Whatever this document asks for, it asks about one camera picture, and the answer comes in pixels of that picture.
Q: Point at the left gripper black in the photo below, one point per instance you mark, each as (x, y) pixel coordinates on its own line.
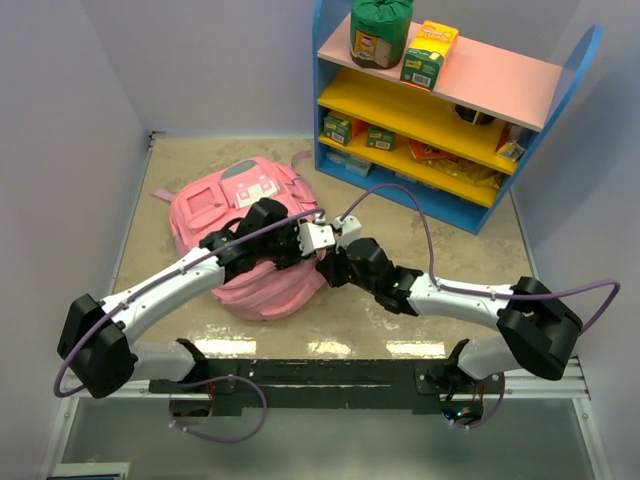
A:
(296, 255)

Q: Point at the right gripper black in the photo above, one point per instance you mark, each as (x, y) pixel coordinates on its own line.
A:
(328, 267)

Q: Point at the pink student backpack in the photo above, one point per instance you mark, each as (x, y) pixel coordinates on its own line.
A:
(218, 201)

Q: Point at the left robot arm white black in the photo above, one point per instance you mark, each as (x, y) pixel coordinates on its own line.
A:
(100, 343)

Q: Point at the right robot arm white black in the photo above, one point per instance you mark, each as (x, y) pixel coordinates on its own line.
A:
(533, 333)

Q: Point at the orange yellow snack bag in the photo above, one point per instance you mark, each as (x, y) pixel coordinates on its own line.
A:
(455, 166)

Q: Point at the clear blue plastic boxes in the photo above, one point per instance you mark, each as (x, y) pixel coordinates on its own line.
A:
(352, 163)

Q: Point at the green small box left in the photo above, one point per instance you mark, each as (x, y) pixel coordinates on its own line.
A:
(338, 127)

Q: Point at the green small box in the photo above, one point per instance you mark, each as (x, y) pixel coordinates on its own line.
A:
(380, 138)
(338, 127)

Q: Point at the green small box right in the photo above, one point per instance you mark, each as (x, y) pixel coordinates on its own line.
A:
(380, 138)

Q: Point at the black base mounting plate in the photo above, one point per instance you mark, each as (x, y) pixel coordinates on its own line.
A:
(226, 387)

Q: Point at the blue yellow pink shelf unit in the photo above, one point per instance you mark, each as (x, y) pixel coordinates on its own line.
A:
(513, 88)

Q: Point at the black bowl on shelf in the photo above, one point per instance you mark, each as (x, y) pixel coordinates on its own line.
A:
(472, 116)

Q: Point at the small packet on shelf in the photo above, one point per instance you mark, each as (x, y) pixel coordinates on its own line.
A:
(512, 142)

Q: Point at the yellow green carton box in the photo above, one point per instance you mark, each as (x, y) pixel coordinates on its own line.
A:
(428, 54)

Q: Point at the green wrapped jar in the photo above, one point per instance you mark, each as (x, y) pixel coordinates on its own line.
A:
(379, 31)

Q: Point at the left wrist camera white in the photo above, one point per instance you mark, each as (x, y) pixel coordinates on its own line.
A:
(314, 237)

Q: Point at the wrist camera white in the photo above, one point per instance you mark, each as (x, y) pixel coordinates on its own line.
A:
(314, 237)
(346, 230)

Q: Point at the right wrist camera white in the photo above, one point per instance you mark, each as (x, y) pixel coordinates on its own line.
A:
(346, 230)

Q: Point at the aluminium frame rail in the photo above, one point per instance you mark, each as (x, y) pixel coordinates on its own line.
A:
(518, 384)

